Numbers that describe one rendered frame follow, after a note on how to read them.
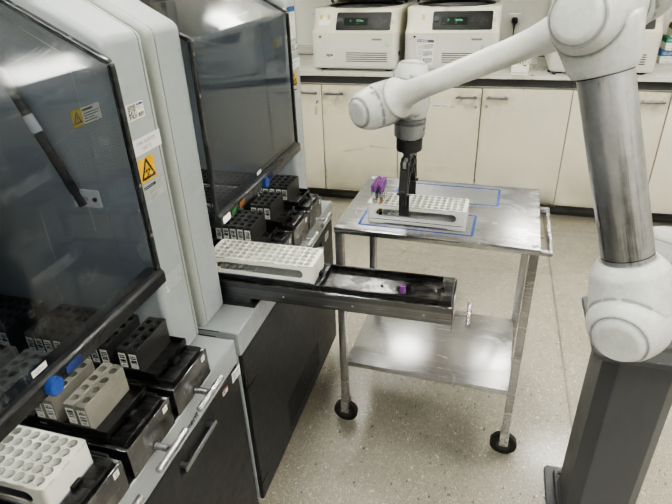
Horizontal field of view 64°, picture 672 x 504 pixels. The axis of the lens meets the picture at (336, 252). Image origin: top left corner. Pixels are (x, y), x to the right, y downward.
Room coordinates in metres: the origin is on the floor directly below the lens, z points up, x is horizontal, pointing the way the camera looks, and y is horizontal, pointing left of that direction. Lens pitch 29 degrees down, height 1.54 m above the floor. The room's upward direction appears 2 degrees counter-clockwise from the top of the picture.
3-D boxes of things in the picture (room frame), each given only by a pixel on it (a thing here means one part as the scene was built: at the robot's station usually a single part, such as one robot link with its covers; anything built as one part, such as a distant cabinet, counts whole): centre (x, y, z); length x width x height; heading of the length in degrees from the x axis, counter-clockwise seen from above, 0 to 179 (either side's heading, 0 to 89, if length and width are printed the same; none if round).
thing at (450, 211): (1.49, -0.26, 0.85); 0.30 x 0.10 x 0.06; 71
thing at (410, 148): (1.51, -0.23, 1.03); 0.08 x 0.07 x 0.09; 161
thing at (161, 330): (0.88, 0.39, 0.85); 0.12 x 0.02 x 0.06; 164
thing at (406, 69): (1.50, -0.22, 1.22); 0.13 x 0.11 x 0.16; 138
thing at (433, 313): (1.19, 0.02, 0.78); 0.73 x 0.14 x 0.09; 73
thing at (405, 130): (1.51, -0.23, 1.11); 0.09 x 0.09 x 0.06
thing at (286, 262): (1.24, 0.19, 0.83); 0.30 x 0.10 x 0.06; 73
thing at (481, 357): (1.59, -0.36, 0.41); 0.67 x 0.46 x 0.82; 71
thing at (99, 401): (0.74, 0.44, 0.85); 0.12 x 0.02 x 0.06; 164
